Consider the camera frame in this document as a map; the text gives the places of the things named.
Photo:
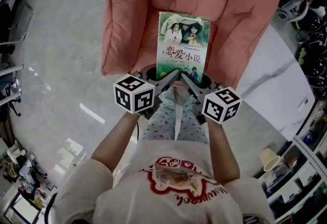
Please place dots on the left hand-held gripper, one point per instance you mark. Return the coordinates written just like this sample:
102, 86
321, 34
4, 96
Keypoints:
132, 95

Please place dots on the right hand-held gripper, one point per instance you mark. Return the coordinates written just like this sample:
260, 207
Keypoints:
222, 105

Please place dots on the green cover book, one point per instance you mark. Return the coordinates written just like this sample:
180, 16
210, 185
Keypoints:
182, 46

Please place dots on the person's left forearm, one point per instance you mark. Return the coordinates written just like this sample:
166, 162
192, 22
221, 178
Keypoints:
115, 143

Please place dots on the person's right forearm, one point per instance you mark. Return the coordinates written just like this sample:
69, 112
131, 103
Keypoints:
224, 151

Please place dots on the white marble coffee table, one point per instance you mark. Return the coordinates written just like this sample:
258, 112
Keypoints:
268, 85

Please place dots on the person's white slipper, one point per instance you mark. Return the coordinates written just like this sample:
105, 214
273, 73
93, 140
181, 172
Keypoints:
181, 95

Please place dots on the person's star-patterned trousers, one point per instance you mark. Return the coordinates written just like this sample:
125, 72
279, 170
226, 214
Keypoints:
163, 120

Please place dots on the beige mesh wastebasket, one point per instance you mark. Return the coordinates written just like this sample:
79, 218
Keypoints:
268, 159

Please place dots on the pile of black white devices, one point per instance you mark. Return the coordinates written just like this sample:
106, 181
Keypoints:
314, 51

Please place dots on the white perforated shelving rack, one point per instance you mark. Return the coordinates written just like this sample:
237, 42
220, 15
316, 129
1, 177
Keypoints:
304, 145

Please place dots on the person's white printed t-shirt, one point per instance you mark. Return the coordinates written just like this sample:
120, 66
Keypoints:
127, 205

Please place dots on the metal frame chair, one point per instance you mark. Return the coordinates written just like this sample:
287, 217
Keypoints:
24, 23

